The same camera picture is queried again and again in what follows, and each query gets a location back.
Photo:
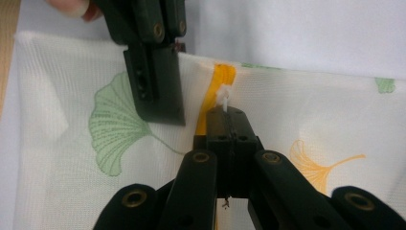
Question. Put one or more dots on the leaf-print mesh laundry bag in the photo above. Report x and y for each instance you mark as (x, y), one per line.
(287, 115)

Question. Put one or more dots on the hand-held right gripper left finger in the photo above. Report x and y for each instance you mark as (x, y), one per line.
(220, 127)

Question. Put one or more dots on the white table mat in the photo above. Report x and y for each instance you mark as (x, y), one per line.
(287, 28)

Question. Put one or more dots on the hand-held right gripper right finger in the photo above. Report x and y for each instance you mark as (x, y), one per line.
(241, 153)

